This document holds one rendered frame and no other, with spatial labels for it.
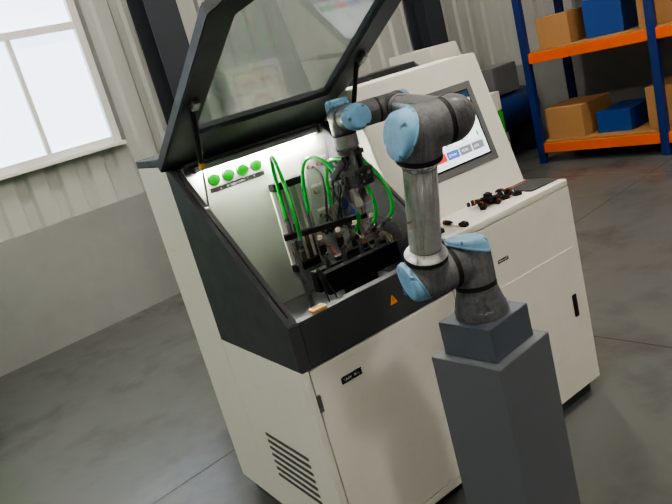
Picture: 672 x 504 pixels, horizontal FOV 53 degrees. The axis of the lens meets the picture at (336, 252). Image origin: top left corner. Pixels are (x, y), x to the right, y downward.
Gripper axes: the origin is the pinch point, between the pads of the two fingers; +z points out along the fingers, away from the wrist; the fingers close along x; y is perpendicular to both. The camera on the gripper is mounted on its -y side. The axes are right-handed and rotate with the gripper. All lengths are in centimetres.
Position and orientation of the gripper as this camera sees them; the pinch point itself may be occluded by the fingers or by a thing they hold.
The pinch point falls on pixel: (360, 210)
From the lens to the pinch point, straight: 212.5
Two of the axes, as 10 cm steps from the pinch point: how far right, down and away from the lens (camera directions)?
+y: 5.7, 0.8, -8.2
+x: 7.8, -3.6, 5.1
